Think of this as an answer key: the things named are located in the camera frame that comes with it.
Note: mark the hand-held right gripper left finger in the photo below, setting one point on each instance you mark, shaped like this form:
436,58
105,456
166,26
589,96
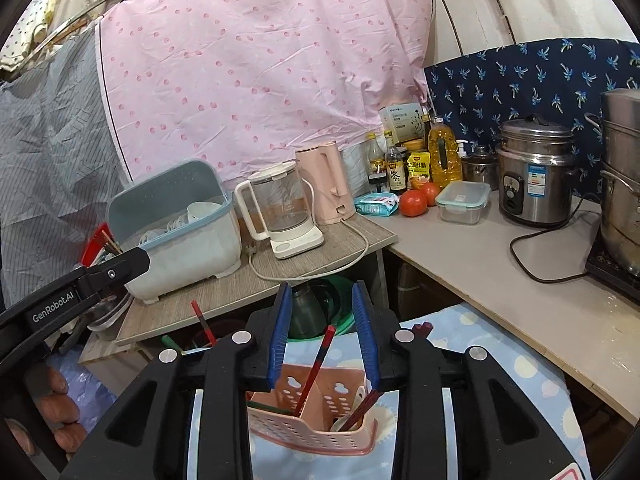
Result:
280,330

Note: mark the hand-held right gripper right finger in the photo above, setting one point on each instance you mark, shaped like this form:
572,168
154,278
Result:
362,330

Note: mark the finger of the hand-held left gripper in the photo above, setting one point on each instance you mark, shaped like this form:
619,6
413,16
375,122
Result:
120,267

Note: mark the red chopstick dark band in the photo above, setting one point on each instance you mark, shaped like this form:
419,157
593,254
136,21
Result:
326,345

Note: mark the green and red chopstick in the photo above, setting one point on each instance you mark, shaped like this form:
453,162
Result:
272,407

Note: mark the white ceramic spoon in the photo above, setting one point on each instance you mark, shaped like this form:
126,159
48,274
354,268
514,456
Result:
340,423

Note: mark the pink perforated utensil holder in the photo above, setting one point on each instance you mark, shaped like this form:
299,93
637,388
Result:
310,435

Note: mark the person's left hand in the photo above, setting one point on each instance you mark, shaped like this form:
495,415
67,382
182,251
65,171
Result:
60,405

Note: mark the green plastic basin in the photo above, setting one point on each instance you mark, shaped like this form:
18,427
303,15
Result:
340,305

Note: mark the red plastic basket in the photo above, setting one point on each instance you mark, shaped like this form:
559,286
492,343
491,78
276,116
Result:
95,245

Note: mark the steel pan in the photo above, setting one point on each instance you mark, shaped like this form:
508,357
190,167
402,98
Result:
107,312

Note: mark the white dish drainer box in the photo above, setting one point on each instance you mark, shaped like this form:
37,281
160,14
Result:
190,255

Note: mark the grey wooden side table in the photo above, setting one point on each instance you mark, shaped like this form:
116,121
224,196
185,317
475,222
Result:
210,290

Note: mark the blue plastic bag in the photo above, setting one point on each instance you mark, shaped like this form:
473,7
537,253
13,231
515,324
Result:
80,385

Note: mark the white bowl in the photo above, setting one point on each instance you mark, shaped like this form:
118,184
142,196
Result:
202,211

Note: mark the white glass kettle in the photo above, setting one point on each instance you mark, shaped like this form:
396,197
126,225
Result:
285,205

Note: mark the blue wet wipes pack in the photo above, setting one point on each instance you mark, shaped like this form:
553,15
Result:
377,205

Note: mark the beige wooden counter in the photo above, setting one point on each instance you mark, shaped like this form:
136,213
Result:
475,270

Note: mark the grey plastic sheet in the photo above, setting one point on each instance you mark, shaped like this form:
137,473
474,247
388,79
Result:
50,160

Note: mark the red tomato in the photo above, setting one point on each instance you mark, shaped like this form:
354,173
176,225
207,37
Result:
432,192
413,203

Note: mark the blue printed tablecloth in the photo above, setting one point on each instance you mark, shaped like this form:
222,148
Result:
500,360

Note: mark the pink electric kettle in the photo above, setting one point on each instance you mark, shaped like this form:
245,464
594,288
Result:
325,180

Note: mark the clear plastic food container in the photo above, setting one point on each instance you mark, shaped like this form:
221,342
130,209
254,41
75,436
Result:
462,202

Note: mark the dark soy sauce bottle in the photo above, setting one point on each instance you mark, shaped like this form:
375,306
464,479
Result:
396,170

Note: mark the clear sauce bottle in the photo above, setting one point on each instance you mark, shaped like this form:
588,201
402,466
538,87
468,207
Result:
376,165

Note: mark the yellow seasoning packet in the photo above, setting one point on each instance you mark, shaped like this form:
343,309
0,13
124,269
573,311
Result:
419,167

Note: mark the cooking oil bottle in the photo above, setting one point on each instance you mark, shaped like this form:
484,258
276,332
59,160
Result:
445,157

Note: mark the small steel pot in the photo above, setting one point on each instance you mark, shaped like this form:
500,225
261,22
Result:
479,170

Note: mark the white pump bottle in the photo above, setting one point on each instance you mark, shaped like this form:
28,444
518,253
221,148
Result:
462,149

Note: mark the white and green box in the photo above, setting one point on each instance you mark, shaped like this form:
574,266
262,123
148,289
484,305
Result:
400,122

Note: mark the steel rice cooker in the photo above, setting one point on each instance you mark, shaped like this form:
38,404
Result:
537,180

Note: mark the pink dotted curtain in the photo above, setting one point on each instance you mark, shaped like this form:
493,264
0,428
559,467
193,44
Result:
250,60

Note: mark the black induction cooker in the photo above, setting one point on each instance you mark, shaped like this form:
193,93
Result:
610,275

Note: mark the white dotted cloth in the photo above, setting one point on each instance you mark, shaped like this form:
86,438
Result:
30,30

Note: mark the navy palm print cloth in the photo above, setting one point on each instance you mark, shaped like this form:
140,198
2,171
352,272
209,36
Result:
500,85

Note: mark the large steel steamer pot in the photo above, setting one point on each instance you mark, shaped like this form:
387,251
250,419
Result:
622,185

